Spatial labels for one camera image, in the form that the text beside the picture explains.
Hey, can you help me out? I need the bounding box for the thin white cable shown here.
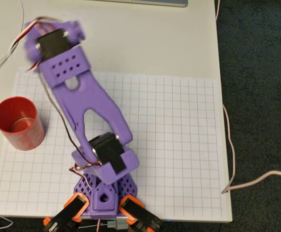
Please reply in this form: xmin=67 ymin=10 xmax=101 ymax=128
xmin=0 ymin=216 xmax=15 ymax=230

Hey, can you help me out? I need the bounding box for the thin grey cable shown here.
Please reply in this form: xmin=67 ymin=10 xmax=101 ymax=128
xmin=0 ymin=0 xmax=25 ymax=87

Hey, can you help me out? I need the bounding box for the pink cable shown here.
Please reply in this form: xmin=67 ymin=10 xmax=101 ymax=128
xmin=214 ymin=0 xmax=281 ymax=194

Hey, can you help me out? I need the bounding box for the red white black servo cable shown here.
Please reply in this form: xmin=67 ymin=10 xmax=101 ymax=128
xmin=8 ymin=16 xmax=66 ymax=73
xmin=40 ymin=72 xmax=102 ymax=191

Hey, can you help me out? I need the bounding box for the silver laptop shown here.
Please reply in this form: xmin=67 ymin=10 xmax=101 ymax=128
xmin=91 ymin=0 xmax=188 ymax=8

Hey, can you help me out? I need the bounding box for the white grid paper sheet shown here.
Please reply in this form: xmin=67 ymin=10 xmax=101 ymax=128
xmin=0 ymin=70 xmax=228 ymax=218

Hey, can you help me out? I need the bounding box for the orange black table clamp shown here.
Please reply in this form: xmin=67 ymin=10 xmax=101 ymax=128
xmin=118 ymin=194 xmax=164 ymax=232
xmin=43 ymin=192 xmax=90 ymax=232

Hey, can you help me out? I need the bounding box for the grey cable connector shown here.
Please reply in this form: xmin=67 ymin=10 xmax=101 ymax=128
xmin=99 ymin=218 xmax=129 ymax=232

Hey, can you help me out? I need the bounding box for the red plastic cup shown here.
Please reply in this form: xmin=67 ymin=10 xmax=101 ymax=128
xmin=0 ymin=96 xmax=46 ymax=151

